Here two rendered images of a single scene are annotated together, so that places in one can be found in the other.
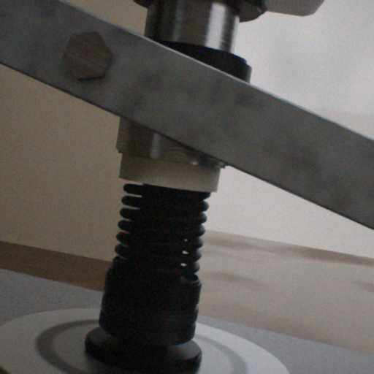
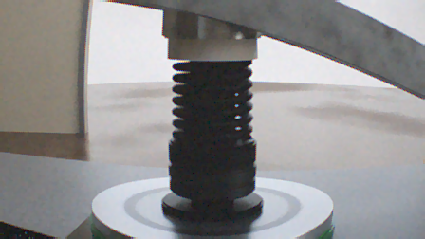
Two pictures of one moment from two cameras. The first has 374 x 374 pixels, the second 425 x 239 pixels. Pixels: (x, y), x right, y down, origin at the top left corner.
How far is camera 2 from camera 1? 13 cm
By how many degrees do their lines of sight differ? 13
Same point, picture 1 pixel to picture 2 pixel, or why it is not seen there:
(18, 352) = (122, 222)
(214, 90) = not seen: outside the picture
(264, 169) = (305, 39)
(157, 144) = (209, 27)
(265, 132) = (300, 11)
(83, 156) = (25, 44)
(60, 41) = not seen: outside the picture
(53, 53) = not seen: outside the picture
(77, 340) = (154, 208)
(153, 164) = (207, 44)
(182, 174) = (233, 48)
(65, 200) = (15, 85)
